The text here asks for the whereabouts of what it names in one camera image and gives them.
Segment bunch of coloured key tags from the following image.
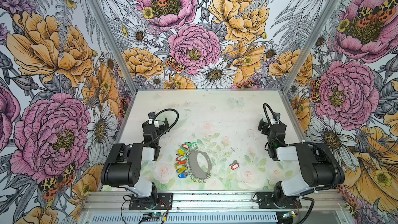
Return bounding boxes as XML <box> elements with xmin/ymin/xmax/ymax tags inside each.
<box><xmin>175</xmin><ymin>142</ymin><xmax>198</xmax><ymax>178</ymax></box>

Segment aluminium corner post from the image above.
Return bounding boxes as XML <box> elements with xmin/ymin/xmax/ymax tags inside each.
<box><xmin>281</xmin><ymin>0</ymin><xmax>341</xmax><ymax>93</ymax></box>
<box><xmin>86</xmin><ymin>0</ymin><xmax>138</xmax><ymax>96</ymax></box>

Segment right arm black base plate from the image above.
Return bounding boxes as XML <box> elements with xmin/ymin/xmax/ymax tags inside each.
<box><xmin>252</xmin><ymin>191</ymin><xmax>302</xmax><ymax>209</ymax></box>

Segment black corrugated cable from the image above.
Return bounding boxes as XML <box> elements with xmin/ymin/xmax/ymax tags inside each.
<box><xmin>143</xmin><ymin>108</ymin><xmax>180</xmax><ymax>147</ymax></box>
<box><xmin>263</xmin><ymin>103</ymin><xmax>343</xmax><ymax>191</ymax></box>

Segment right black corrugated cable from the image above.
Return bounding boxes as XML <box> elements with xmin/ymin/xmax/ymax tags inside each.
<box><xmin>263</xmin><ymin>103</ymin><xmax>343</xmax><ymax>191</ymax></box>

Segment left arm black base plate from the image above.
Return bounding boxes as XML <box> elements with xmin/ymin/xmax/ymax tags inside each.
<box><xmin>129</xmin><ymin>193</ymin><xmax>174</xmax><ymax>211</ymax></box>

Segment left aluminium corner post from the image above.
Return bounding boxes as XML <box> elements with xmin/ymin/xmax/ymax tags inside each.
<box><xmin>86</xmin><ymin>0</ymin><xmax>138</xmax><ymax>96</ymax></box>

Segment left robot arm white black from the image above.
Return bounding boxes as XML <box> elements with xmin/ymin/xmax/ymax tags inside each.
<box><xmin>100</xmin><ymin>112</ymin><xmax>170</xmax><ymax>210</ymax></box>

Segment green circuit board left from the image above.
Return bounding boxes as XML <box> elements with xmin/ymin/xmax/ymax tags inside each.
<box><xmin>141</xmin><ymin>212</ymin><xmax>167</xmax><ymax>222</ymax></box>

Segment right aluminium corner post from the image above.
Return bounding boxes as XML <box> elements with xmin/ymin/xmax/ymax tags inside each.
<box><xmin>281</xmin><ymin>0</ymin><xmax>341</xmax><ymax>93</ymax></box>

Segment left black corrugated cable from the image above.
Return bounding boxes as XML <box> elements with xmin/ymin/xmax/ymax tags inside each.
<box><xmin>143</xmin><ymin>108</ymin><xmax>180</xmax><ymax>147</ymax></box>

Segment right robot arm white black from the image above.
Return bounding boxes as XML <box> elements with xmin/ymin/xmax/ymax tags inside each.
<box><xmin>257</xmin><ymin>118</ymin><xmax>345</xmax><ymax>208</ymax></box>

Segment metal key organizer plate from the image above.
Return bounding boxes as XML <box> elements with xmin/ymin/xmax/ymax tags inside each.
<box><xmin>186</xmin><ymin>149</ymin><xmax>212</xmax><ymax>184</ymax></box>

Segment red tagged key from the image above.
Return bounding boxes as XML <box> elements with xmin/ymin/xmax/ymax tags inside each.
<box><xmin>229</xmin><ymin>160</ymin><xmax>239</xmax><ymax>171</ymax></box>

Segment aluminium front rail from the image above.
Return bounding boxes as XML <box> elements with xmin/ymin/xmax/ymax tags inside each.
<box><xmin>79</xmin><ymin>190</ymin><xmax>355</xmax><ymax>224</ymax></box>

